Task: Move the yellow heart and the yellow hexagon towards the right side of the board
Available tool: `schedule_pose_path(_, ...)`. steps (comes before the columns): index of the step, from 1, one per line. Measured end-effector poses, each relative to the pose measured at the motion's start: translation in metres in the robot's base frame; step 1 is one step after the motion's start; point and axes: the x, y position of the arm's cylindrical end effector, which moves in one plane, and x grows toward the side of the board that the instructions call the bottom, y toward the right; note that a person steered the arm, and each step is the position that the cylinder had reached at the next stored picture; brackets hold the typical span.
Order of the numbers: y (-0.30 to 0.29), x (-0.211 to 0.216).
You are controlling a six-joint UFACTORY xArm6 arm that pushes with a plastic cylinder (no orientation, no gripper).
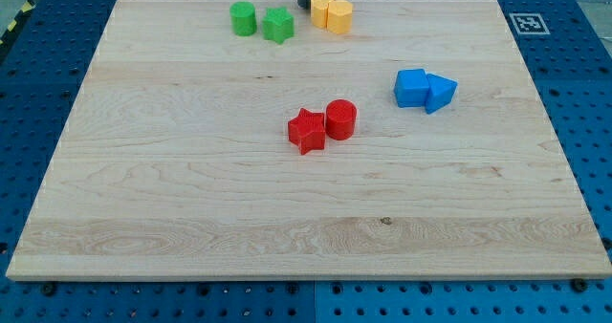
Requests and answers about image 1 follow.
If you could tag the red star block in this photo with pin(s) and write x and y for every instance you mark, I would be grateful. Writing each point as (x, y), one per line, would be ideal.
(307, 131)

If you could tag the yellow hexagon block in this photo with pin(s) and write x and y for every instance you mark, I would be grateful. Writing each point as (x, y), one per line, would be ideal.
(319, 12)

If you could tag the blue cube block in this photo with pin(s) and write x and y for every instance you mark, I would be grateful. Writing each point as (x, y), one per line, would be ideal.
(411, 88)

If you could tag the black bolt left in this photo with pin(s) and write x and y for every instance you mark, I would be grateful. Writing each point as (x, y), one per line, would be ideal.
(48, 289)

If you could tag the blue triangle block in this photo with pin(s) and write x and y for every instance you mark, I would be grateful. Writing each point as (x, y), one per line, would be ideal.
(441, 92)

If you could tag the black bolt right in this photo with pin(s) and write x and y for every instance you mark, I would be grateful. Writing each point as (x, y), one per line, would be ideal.
(579, 285)

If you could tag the black bolt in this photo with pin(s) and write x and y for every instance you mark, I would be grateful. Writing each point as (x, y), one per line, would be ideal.
(579, 285)
(48, 289)

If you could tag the red cylinder block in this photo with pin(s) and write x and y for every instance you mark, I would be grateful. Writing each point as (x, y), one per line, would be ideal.
(341, 117)

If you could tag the white fiducial marker tag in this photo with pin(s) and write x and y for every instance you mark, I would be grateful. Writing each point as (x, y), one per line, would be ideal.
(528, 23)

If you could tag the yellow heart block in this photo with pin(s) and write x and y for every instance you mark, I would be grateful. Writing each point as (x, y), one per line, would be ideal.
(339, 16)

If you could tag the green star block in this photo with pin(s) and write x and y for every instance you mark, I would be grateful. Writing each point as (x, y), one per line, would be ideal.
(278, 25)

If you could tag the green cylinder block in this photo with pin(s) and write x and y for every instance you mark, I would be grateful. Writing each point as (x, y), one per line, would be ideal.
(243, 18)

